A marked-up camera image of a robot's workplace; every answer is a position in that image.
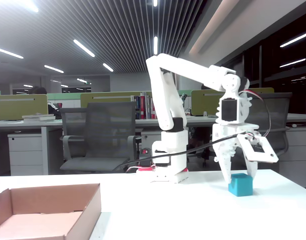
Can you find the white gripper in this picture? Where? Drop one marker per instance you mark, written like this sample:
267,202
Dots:
223,136

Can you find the blue cube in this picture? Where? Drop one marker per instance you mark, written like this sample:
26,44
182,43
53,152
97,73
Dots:
241,186

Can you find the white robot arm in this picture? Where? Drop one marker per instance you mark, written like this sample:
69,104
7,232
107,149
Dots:
165,100

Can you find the brown cardboard box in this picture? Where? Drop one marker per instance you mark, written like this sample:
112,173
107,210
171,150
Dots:
43,225

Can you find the black office chair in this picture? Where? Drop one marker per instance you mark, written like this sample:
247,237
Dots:
205,155

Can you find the red black table clamp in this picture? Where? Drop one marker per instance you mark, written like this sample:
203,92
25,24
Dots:
185,170
146,158

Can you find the grey mesh office chair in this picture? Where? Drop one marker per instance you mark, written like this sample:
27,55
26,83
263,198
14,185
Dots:
110,125
277,110

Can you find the small white desk object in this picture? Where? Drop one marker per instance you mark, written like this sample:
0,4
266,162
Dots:
294,125

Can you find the olive desk partition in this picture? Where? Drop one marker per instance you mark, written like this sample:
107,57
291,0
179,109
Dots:
18,107
202,105
105,97

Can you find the white office desk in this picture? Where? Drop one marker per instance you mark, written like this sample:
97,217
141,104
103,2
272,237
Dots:
300,117
18,123

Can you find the light green desk partition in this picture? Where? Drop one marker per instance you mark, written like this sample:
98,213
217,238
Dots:
65,97
189,100

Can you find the teal bag of items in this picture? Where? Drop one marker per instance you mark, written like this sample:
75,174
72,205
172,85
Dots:
184,97

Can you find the white upright book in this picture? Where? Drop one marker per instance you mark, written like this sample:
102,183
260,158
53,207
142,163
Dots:
148,107

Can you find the red upright book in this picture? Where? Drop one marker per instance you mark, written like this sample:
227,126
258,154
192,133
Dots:
143,106

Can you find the dark blue upright book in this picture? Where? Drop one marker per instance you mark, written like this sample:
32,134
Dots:
137,107

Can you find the white ceiling strip light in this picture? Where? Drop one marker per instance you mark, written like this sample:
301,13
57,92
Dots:
155,45
54,69
8,52
108,67
84,48
155,3
81,80

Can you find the black bag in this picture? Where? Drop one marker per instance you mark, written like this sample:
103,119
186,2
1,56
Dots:
54,112

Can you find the stack of books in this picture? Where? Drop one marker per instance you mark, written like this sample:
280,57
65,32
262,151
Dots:
38,117

